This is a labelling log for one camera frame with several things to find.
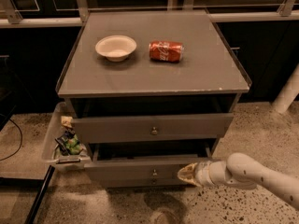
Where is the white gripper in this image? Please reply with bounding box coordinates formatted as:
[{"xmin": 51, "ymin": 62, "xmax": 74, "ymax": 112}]
[{"xmin": 178, "ymin": 161, "xmax": 227, "ymax": 187}]

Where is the grey drawer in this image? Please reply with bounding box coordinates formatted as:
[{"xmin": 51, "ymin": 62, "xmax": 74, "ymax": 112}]
[
  {"xmin": 99, "ymin": 178, "xmax": 185, "ymax": 188},
  {"xmin": 85, "ymin": 139, "xmax": 215, "ymax": 182},
  {"xmin": 71, "ymin": 113, "xmax": 233, "ymax": 144}
]

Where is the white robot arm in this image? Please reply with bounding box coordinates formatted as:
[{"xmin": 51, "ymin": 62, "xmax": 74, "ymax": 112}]
[{"xmin": 178, "ymin": 152, "xmax": 299, "ymax": 210}]

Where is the grey top drawer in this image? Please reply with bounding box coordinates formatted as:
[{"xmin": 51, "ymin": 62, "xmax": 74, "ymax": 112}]
[{"xmin": 71, "ymin": 113, "xmax": 233, "ymax": 144}]

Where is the grey bottom drawer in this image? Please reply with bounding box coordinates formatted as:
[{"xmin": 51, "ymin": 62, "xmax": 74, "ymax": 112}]
[{"xmin": 99, "ymin": 178, "xmax": 185, "ymax": 188}]

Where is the grey wooden drawer cabinet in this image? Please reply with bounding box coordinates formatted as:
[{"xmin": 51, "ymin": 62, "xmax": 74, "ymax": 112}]
[{"xmin": 55, "ymin": 9, "xmax": 252, "ymax": 161}]

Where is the green snack bag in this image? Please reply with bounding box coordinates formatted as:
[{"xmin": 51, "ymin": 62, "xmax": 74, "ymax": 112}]
[{"xmin": 55, "ymin": 131, "xmax": 83, "ymax": 156}]

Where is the red cola can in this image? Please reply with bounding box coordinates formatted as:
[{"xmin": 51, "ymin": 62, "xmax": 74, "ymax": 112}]
[{"xmin": 149, "ymin": 40, "xmax": 184, "ymax": 63}]

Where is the clear plastic storage bin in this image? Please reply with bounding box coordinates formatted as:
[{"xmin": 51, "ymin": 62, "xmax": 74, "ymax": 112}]
[{"xmin": 42, "ymin": 102, "xmax": 91, "ymax": 172}]

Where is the crumpled tan wrapper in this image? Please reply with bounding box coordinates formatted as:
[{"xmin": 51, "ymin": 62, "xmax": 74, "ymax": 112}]
[{"xmin": 61, "ymin": 116, "xmax": 72, "ymax": 129}]

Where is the white paper bowl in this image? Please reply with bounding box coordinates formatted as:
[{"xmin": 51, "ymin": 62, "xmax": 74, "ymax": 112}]
[{"xmin": 95, "ymin": 35, "xmax": 136, "ymax": 62}]

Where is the black metal floor bar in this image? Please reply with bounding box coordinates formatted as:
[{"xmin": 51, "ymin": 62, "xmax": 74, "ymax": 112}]
[{"xmin": 0, "ymin": 165, "xmax": 55, "ymax": 224}]

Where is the black cable on floor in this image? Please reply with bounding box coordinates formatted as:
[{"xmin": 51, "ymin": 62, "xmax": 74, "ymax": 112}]
[{"xmin": 0, "ymin": 113, "xmax": 24, "ymax": 162}]

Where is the metal railing frame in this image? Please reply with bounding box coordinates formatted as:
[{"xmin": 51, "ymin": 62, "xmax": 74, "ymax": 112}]
[{"xmin": 0, "ymin": 0, "xmax": 299, "ymax": 27}]

